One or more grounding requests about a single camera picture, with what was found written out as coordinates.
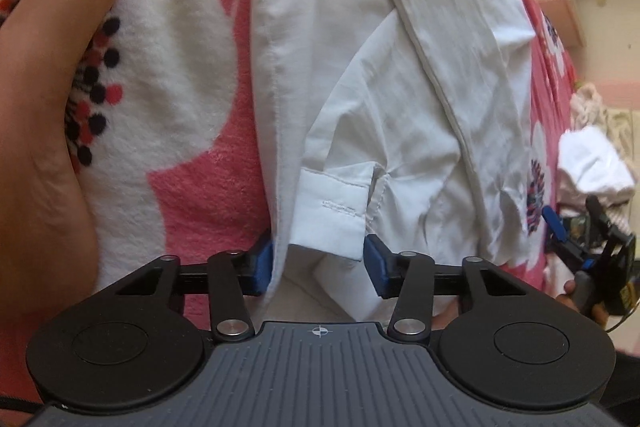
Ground person's right hand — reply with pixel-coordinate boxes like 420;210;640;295
562;279;612;327

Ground white crumpled cloth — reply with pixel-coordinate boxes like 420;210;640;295
557;127;636;202

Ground pink floral blanket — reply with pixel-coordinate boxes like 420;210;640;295
0;0;576;323

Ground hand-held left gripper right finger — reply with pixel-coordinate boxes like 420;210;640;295
363;234;526;343

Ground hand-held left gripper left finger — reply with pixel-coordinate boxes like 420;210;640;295
115;237;275;343

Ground white shirt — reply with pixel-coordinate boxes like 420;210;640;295
245;0;538;323

